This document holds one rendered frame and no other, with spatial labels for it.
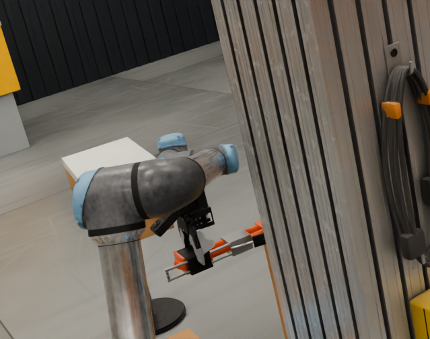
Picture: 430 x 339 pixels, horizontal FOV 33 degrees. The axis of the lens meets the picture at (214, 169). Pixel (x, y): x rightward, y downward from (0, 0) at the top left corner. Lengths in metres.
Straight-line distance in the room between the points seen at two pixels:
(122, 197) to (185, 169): 0.14
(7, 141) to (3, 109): 0.39
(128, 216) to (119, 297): 0.16
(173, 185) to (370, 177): 0.48
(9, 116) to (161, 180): 7.94
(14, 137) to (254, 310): 5.73
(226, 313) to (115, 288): 2.78
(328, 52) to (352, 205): 0.22
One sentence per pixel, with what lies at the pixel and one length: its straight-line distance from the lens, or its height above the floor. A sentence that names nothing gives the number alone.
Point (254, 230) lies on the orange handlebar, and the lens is 2.10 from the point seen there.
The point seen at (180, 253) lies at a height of 1.24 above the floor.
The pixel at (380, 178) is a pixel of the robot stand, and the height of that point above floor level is 1.67.
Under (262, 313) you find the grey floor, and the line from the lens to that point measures 4.12.
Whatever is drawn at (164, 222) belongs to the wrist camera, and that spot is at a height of 1.36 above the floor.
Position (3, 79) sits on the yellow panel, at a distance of 9.19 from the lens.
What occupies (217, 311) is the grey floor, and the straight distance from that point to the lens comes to 4.25.
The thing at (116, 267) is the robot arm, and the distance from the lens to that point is 1.44.
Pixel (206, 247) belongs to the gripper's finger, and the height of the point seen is 1.25.
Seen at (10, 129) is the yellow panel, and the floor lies 0.29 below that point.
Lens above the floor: 2.06
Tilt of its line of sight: 18 degrees down
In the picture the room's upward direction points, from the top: 14 degrees counter-clockwise
